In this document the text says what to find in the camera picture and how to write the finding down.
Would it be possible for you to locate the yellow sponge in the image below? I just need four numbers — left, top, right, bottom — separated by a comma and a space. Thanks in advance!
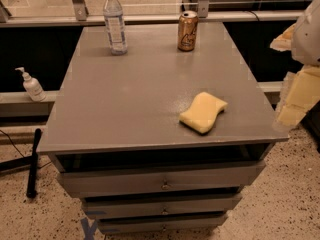
179, 92, 228, 134

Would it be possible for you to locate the grey drawer cabinet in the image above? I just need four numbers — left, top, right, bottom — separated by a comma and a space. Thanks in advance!
37, 21, 290, 236

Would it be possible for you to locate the black stand leg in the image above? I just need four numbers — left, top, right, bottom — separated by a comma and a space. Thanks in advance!
0, 128, 42, 199

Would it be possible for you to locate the middle grey drawer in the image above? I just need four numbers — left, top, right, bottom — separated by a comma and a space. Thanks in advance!
82, 194, 242, 219

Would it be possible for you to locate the bottom grey drawer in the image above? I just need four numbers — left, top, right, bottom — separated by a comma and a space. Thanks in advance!
98, 212, 227, 234

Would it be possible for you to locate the white pump dispenser bottle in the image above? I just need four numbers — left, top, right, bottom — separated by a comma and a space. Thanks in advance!
16, 67, 46, 102

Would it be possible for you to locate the grey drawer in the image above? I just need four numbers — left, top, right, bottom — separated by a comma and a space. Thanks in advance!
82, 194, 242, 219
98, 212, 227, 234
57, 160, 266, 198

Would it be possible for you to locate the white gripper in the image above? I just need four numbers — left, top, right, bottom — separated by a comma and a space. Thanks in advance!
270, 0, 320, 127

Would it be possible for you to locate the clear plastic water bottle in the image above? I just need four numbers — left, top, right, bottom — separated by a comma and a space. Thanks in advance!
103, 0, 127, 55

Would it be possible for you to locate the metal window rail frame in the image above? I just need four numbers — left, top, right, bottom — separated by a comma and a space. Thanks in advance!
0, 0, 312, 27

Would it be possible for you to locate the top grey drawer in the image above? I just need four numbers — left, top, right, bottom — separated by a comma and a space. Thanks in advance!
57, 160, 266, 198

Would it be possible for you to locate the black cable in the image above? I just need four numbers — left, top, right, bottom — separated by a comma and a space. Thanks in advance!
0, 129, 26, 158

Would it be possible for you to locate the gold soda can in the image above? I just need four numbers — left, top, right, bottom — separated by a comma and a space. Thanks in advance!
178, 11, 198, 51

